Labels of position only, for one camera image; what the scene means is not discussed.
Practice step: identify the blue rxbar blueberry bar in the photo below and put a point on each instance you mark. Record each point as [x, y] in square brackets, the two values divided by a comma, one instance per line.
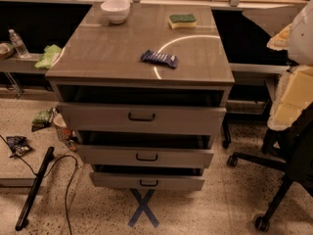
[161, 59]

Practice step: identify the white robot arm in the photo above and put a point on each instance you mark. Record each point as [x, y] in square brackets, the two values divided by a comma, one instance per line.
[295, 88]

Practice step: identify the yellow green sponge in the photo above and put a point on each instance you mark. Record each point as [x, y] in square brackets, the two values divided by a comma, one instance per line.
[178, 21]

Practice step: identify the grey drawer cabinet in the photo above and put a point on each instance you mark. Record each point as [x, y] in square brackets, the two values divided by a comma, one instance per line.
[101, 64]

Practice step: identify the middle grey drawer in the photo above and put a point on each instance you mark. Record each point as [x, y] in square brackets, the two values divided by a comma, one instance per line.
[138, 156]

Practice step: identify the grey drawer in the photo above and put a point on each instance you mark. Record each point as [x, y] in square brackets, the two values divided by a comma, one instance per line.
[142, 119]
[138, 156]
[145, 181]

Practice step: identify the top grey drawer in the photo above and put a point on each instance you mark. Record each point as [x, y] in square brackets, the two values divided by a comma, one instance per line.
[142, 119]

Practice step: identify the bottom grey drawer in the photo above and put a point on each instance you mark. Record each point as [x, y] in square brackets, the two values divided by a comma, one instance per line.
[145, 181]

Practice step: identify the blue tape cross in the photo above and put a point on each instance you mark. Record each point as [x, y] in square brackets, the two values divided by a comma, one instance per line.
[143, 207]

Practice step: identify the white ceramic bowl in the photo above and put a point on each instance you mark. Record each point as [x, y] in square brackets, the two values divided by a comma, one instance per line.
[115, 11]

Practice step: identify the green snack bag on floor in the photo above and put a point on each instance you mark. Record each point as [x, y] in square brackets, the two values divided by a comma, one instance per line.
[42, 120]

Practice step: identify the green cloth rag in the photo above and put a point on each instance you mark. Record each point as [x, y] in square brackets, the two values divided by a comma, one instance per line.
[48, 58]

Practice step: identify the black office chair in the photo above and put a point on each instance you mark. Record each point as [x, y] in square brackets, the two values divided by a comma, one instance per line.
[294, 146]

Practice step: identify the blue snack bag on floor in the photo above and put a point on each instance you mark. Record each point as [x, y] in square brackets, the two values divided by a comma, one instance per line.
[18, 145]

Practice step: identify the clear plastic water bottle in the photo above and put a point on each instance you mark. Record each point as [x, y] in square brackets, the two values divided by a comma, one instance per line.
[18, 44]

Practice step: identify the brown bowl on shelf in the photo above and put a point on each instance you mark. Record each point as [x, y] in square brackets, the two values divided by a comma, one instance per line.
[6, 50]

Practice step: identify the black floor bar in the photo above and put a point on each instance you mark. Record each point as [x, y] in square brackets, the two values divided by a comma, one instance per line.
[22, 220]

